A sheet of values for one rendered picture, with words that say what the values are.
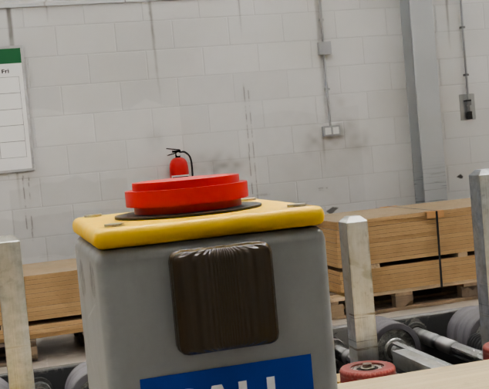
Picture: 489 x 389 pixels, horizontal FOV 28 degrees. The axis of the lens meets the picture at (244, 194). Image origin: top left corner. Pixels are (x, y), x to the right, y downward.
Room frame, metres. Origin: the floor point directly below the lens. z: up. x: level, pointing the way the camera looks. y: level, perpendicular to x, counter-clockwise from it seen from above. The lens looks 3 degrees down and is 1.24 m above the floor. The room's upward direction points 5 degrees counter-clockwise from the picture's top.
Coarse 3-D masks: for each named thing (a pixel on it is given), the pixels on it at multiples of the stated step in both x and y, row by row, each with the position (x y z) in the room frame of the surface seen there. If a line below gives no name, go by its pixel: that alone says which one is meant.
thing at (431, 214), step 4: (416, 208) 6.98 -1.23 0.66; (428, 212) 6.67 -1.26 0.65; (432, 212) 6.68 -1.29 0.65; (436, 212) 6.69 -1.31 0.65; (440, 212) 6.70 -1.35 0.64; (428, 216) 6.67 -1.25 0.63; (432, 216) 6.68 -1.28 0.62; (436, 216) 6.69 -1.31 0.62; (440, 216) 6.70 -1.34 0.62; (436, 220) 6.69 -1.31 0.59; (440, 260) 6.69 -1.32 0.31; (440, 264) 6.69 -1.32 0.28; (440, 268) 6.69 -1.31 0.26; (440, 272) 6.69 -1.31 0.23; (440, 276) 6.69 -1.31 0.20; (440, 280) 6.69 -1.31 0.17; (440, 284) 6.69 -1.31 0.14
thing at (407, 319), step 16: (400, 320) 2.06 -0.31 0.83; (416, 320) 2.06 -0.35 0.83; (432, 320) 2.07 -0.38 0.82; (448, 320) 2.08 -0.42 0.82; (336, 336) 2.02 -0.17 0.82; (432, 352) 2.07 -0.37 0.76; (48, 368) 1.87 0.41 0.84; (64, 368) 1.87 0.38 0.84; (336, 368) 2.02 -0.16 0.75; (64, 384) 1.87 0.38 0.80
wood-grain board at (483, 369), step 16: (432, 368) 1.35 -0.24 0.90; (448, 368) 1.35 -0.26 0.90; (464, 368) 1.34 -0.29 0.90; (480, 368) 1.33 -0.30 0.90; (352, 384) 1.30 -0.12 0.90; (368, 384) 1.30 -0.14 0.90; (384, 384) 1.29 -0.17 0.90; (400, 384) 1.28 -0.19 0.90; (416, 384) 1.27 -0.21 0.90; (432, 384) 1.27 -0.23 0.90; (448, 384) 1.26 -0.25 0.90; (464, 384) 1.25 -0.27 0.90; (480, 384) 1.25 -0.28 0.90
